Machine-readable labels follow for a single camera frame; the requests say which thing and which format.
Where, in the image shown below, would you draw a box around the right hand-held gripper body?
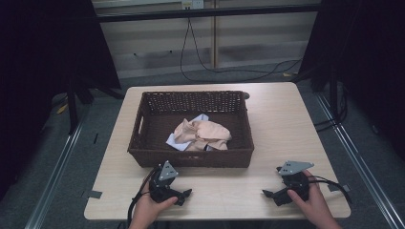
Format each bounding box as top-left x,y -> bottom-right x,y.
276,160 -> 315,202

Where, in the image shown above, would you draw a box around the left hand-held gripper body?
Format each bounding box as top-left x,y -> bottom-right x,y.
148,160 -> 183,204

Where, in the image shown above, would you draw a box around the pale blue cloth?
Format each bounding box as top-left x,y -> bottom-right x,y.
165,113 -> 215,152

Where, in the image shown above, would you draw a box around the brown woven basket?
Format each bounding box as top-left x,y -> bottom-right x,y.
127,90 -> 255,169

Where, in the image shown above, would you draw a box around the beige cloth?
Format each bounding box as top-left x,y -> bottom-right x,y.
173,117 -> 233,152

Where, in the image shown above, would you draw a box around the person's left hand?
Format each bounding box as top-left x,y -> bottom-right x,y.
131,187 -> 179,225

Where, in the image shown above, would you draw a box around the person's right hand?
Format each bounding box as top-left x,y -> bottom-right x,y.
287,169 -> 334,225

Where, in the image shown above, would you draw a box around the grey tape piece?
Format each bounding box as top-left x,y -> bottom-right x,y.
327,183 -> 352,194
81,189 -> 103,200

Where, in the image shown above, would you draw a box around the black metal stand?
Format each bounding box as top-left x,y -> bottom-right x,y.
327,65 -> 341,123
64,71 -> 96,136

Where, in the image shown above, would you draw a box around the yellow floor scrap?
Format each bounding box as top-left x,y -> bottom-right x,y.
55,102 -> 70,115

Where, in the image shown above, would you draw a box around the black curtain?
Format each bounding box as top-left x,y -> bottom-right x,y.
0,0 -> 122,202
297,0 -> 405,161

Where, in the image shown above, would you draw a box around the black horizontal bar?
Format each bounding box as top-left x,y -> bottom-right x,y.
95,3 -> 323,24

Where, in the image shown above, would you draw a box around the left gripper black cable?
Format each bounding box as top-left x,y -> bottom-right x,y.
126,165 -> 160,229

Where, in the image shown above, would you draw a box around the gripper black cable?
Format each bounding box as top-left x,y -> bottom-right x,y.
126,165 -> 160,229
306,174 -> 353,205

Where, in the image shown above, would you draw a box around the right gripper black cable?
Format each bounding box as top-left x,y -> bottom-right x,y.
306,174 -> 353,205

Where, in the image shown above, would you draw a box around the metal floor rail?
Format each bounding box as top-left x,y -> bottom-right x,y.
24,122 -> 85,229
314,93 -> 405,229

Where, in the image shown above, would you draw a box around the black floor cables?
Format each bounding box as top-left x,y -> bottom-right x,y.
313,81 -> 350,134

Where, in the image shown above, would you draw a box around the long black wall cable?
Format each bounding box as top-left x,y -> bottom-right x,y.
179,17 -> 304,83

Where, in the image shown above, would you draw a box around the wooden wall post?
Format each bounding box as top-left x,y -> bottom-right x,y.
211,0 -> 222,70

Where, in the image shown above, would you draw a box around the white wall socket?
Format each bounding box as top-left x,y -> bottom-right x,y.
181,0 -> 205,10

